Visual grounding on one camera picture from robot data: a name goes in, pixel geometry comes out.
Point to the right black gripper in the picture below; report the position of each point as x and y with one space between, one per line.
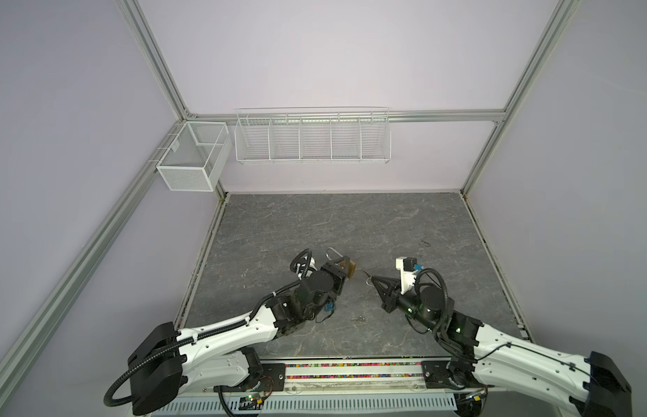
391 298

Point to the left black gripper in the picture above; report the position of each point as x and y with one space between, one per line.
338 274

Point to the brass padlock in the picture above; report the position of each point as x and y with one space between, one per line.
342 261

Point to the silver key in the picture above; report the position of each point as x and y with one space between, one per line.
367 277

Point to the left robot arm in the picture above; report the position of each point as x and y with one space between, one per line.
278 314

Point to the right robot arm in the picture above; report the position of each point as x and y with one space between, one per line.
591 385

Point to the white mesh box basket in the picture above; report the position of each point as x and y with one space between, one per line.
196 157

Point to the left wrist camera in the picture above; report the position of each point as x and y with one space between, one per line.
309 263

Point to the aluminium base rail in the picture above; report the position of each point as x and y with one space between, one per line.
313 376

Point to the white vented cable duct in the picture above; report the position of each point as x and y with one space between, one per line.
310 404

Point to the white wire shelf basket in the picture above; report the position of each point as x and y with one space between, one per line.
313 135

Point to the aluminium frame profiles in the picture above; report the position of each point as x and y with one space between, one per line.
30 344

